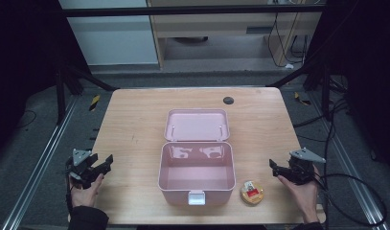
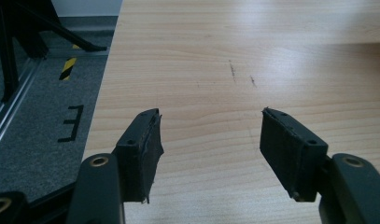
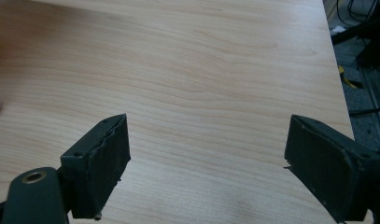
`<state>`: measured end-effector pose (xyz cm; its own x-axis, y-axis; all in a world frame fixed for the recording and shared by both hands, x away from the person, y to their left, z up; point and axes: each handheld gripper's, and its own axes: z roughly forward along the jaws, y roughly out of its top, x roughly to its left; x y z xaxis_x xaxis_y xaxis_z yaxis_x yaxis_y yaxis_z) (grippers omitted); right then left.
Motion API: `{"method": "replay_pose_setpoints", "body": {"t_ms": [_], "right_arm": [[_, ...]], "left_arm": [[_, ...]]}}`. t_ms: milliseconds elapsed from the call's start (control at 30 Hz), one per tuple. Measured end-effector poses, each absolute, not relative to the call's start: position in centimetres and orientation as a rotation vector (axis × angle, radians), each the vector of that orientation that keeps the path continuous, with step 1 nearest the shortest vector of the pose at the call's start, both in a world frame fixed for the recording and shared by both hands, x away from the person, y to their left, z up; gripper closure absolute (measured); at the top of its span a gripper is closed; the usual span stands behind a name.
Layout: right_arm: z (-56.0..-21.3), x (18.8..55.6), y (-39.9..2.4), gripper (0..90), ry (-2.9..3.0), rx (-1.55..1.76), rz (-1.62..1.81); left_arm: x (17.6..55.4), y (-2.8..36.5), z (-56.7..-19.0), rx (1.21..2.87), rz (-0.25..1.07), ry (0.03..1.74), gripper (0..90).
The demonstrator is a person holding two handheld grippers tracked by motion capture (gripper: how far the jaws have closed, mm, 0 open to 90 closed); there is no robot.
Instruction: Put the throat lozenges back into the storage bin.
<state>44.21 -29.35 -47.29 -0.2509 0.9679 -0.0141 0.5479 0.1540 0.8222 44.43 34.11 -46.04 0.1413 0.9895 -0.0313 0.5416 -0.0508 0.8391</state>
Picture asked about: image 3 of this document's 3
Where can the black metal stand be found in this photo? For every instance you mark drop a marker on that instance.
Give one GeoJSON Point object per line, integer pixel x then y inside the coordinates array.
{"type": "Point", "coordinates": [369, 37]}

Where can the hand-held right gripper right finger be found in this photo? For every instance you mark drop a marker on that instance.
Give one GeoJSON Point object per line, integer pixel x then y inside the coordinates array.
{"type": "Point", "coordinates": [321, 165]}

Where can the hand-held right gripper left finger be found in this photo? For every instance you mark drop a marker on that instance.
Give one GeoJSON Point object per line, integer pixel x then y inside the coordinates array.
{"type": "Point", "coordinates": [97, 168]}

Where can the white paper scrap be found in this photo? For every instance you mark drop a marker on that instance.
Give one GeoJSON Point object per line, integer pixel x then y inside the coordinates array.
{"type": "Point", "coordinates": [338, 29]}

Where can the thin black rod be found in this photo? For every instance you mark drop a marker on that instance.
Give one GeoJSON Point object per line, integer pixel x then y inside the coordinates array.
{"type": "Point", "coordinates": [366, 111]}

